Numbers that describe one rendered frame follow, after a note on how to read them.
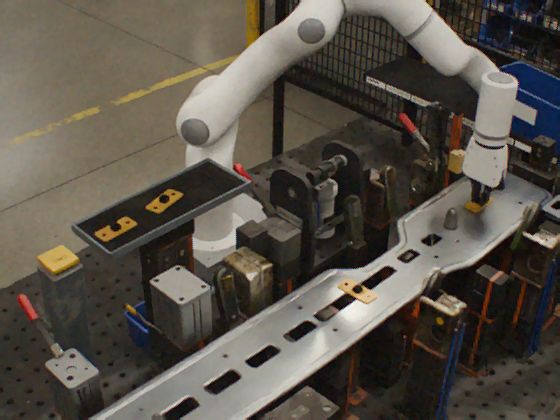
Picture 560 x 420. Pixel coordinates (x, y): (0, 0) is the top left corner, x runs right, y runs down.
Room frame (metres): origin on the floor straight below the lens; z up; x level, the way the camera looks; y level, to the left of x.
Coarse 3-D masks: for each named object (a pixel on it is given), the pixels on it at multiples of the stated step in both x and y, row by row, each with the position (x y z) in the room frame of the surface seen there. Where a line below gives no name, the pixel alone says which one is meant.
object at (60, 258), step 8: (56, 248) 1.23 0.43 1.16; (64, 248) 1.23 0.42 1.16; (40, 256) 1.20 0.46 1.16; (48, 256) 1.21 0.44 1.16; (56, 256) 1.21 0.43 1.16; (64, 256) 1.21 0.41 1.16; (72, 256) 1.21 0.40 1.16; (48, 264) 1.18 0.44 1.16; (56, 264) 1.18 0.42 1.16; (64, 264) 1.18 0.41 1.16; (72, 264) 1.19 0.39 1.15; (56, 272) 1.17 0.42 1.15
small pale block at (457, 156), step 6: (456, 150) 1.82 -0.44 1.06; (450, 156) 1.81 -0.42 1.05; (456, 156) 1.79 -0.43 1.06; (462, 156) 1.79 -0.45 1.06; (450, 162) 1.80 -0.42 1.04; (456, 162) 1.79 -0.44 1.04; (462, 162) 1.79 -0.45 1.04; (450, 168) 1.80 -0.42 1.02; (456, 168) 1.79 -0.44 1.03; (450, 174) 1.80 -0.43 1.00; (456, 174) 1.79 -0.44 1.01; (450, 180) 1.80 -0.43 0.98; (456, 180) 1.79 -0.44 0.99
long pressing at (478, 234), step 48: (480, 192) 1.72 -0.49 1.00; (528, 192) 1.73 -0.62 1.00; (480, 240) 1.52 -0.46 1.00; (336, 288) 1.34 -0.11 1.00; (384, 288) 1.34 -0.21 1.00; (240, 336) 1.18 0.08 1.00; (336, 336) 1.19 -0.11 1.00; (144, 384) 1.04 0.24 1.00; (192, 384) 1.05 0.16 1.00; (240, 384) 1.05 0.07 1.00; (288, 384) 1.06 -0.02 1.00
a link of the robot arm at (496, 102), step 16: (496, 80) 1.65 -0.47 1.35; (512, 80) 1.65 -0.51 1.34; (480, 96) 1.66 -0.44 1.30; (496, 96) 1.63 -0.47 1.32; (512, 96) 1.63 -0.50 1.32; (480, 112) 1.65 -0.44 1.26; (496, 112) 1.62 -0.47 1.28; (512, 112) 1.65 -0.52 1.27; (480, 128) 1.64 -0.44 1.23; (496, 128) 1.62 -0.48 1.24
